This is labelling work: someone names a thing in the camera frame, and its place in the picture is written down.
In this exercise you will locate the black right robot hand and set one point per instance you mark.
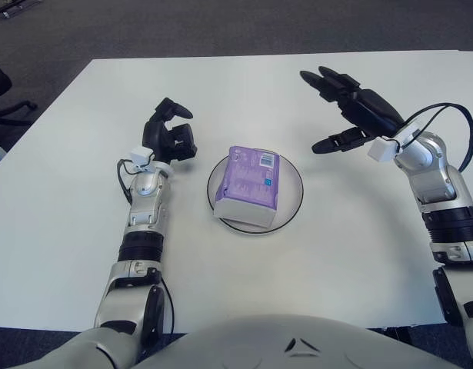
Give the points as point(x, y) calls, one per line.
point(368, 111)

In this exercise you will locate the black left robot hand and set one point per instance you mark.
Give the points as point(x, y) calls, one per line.
point(159, 134)

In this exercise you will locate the purple tissue paper pack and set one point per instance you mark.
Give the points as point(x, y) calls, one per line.
point(247, 184)

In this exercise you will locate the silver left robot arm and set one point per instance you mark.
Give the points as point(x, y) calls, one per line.
point(144, 215)

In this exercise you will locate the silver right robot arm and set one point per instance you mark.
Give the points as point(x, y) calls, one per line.
point(440, 184)

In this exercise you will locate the white plate with black rim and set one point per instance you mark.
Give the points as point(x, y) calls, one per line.
point(290, 192)

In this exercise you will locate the black office chair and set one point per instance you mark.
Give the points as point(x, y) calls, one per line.
point(9, 111)

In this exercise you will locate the black chair wheel base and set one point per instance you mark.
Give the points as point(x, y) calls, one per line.
point(5, 7)

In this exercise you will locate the silver robot torso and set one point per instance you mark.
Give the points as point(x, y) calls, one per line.
point(259, 342)

